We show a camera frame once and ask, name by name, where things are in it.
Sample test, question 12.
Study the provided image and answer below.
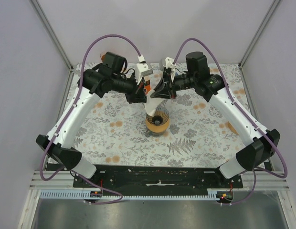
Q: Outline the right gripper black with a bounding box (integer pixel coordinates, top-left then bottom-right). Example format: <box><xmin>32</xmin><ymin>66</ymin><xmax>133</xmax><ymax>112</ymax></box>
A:
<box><xmin>151</xmin><ymin>71</ymin><xmax>197</xmax><ymax>101</ymax></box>

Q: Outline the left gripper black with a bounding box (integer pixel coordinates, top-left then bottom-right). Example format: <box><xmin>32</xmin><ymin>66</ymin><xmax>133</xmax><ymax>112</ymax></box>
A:
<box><xmin>112</xmin><ymin>73</ymin><xmax>149</xmax><ymax>104</ymax></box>

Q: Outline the grey glass mug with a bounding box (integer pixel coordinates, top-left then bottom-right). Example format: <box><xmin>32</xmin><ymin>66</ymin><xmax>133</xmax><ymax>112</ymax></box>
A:
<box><xmin>145</xmin><ymin>129</ymin><xmax>165</xmax><ymax>137</ymax></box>

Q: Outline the coffee filter box orange black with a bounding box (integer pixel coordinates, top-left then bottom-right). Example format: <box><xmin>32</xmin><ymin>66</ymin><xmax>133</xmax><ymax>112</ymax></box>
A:
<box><xmin>144</xmin><ymin>80</ymin><xmax>151</xmax><ymax>95</ymax></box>

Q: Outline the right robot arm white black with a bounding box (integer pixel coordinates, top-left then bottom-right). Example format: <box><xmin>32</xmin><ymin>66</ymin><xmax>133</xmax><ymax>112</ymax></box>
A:
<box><xmin>145</xmin><ymin>52</ymin><xmax>280</xmax><ymax>188</ymax></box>

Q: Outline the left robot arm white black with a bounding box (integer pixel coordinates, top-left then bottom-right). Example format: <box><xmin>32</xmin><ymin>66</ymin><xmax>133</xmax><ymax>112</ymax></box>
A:
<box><xmin>36</xmin><ymin>52</ymin><xmax>153</xmax><ymax>187</ymax></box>

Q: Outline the orange glass carafe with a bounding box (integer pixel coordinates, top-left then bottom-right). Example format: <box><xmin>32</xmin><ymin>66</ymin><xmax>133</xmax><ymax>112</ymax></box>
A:
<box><xmin>100</xmin><ymin>52</ymin><xmax>107</xmax><ymax>62</ymax></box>

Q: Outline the floral tablecloth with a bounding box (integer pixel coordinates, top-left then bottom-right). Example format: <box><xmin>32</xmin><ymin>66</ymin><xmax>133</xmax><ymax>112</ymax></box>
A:
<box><xmin>47</xmin><ymin>62</ymin><xmax>255</xmax><ymax>169</ymax></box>

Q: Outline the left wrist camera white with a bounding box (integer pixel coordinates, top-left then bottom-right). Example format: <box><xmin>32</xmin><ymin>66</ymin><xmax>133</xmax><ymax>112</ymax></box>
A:
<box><xmin>135</xmin><ymin>55</ymin><xmax>153</xmax><ymax>85</ymax></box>

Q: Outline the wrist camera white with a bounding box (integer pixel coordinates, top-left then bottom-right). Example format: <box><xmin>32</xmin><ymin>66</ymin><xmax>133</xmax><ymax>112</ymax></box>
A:
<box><xmin>159</xmin><ymin>57</ymin><xmax>176</xmax><ymax>82</ymax></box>
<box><xmin>135</xmin><ymin>55</ymin><xmax>153</xmax><ymax>85</ymax></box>

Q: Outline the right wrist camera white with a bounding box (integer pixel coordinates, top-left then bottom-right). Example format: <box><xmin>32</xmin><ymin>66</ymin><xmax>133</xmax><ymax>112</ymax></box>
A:
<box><xmin>159</xmin><ymin>57</ymin><xmax>176</xmax><ymax>82</ymax></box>

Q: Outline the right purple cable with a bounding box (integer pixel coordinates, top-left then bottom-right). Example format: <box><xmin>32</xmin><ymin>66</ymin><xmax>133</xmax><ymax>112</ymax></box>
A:
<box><xmin>173</xmin><ymin>37</ymin><xmax>289</xmax><ymax>206</ymax></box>

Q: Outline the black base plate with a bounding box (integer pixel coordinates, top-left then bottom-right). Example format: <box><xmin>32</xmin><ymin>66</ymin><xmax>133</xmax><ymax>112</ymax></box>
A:
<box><xmin>45</xmin><ymin>163</ymin><xmax>270</xmax><ymax>190</ymax></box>

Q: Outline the aluminium rail front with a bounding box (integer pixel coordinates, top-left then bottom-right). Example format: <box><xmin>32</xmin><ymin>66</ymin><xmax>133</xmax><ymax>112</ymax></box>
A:
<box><xmin>30</xmin><ymin>169</ymin><xmax>76</xmax><ymax>190</ymax></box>

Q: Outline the white cable duct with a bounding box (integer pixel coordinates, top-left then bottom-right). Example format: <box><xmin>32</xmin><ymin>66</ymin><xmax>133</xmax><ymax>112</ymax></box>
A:
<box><xmin>40</xmin><ymin>188</ymin><xmax>233</xmax><ymax>200</ymax></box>

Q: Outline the left aluminium frame post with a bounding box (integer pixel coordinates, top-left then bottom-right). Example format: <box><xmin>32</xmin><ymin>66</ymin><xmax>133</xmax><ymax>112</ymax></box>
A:
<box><xmin>28</xmin><ymin>0</ymin><xmax>74</xmax><ymax>72</ymax></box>

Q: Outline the aluminium frame post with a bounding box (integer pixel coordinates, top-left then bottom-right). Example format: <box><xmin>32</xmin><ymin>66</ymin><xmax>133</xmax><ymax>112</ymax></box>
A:
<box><xmin>28</xmin><ymin>0</ymin><xmax>74</xmax><ymax>72</ymax></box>
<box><xmin>240</xmin><ymin>0</ymin><xmax>282</xmax><ymax>66</ymax></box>

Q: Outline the right aluminium frame post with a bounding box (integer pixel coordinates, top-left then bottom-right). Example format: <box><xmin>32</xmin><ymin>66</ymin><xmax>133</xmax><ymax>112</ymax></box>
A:
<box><xmin>240</xmin><ymin>0</ymin><xmax>282</xmax><ymax>66</ymax></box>

